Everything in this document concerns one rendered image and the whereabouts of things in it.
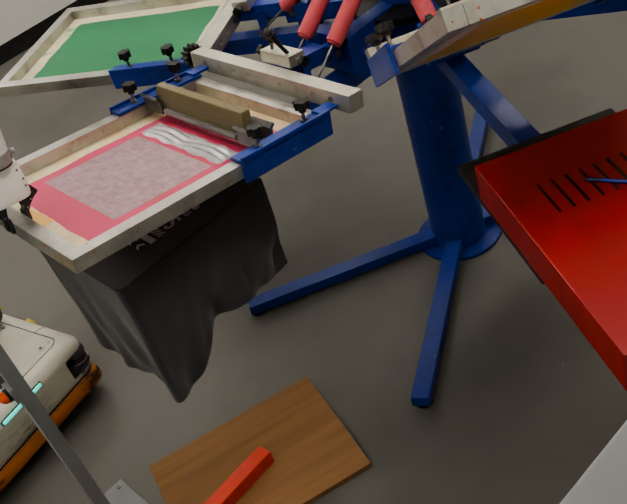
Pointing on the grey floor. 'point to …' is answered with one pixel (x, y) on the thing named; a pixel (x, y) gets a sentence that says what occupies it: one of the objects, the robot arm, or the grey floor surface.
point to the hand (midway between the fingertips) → (18, 220)
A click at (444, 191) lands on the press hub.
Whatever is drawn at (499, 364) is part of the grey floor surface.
